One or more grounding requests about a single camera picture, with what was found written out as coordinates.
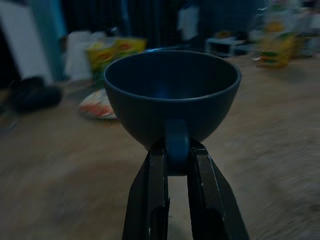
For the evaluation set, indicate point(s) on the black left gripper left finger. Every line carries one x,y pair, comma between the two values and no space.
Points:
150,200

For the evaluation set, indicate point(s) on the dark blue cup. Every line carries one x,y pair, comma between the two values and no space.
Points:
172,112

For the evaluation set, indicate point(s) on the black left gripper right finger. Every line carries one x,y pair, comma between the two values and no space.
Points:
212,200

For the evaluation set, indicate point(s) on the green yellow noodle cup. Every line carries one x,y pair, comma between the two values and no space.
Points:
130,47
100,56

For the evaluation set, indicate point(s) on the white chair wooden legs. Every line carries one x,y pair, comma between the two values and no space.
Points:
77,55

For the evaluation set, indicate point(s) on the yellow juice pouch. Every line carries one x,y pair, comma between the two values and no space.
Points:
275,50

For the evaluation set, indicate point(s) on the floral paper plate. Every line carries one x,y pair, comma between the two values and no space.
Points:
96,107

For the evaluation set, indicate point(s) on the black handheld controller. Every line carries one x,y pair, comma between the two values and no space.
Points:
37,100

